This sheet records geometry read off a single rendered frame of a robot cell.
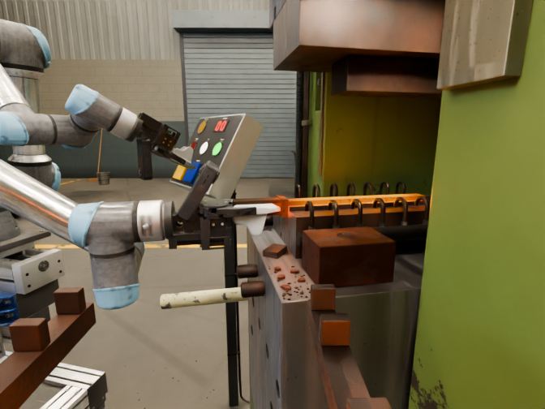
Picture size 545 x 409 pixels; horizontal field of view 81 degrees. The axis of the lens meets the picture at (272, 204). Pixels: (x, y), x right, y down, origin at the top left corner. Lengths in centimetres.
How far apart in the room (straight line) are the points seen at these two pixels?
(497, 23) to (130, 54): 928
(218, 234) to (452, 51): 44
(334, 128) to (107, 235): 57
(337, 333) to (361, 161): 68
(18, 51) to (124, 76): 826
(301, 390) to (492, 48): 48
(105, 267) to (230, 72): 829
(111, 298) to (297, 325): 34
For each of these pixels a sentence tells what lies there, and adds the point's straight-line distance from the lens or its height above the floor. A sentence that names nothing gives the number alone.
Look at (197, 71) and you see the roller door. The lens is 891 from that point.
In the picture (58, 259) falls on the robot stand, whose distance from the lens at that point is 124.
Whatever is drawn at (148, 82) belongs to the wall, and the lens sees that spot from 925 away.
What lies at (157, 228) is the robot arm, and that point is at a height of 97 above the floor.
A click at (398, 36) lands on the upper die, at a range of 63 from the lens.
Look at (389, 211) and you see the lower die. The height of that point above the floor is 99.
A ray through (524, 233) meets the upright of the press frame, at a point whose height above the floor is 104.
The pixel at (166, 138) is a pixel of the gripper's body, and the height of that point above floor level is 112.
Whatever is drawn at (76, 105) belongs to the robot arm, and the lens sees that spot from 92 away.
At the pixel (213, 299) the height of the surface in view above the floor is 62.
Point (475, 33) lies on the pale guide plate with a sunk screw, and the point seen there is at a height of 123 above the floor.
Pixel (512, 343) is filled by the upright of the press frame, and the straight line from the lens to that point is 42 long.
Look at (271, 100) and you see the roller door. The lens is 863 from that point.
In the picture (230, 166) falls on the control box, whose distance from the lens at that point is 100.
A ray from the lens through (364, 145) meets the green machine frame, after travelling 88.
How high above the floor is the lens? 113
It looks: 12 degrees down
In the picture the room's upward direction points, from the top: straight up
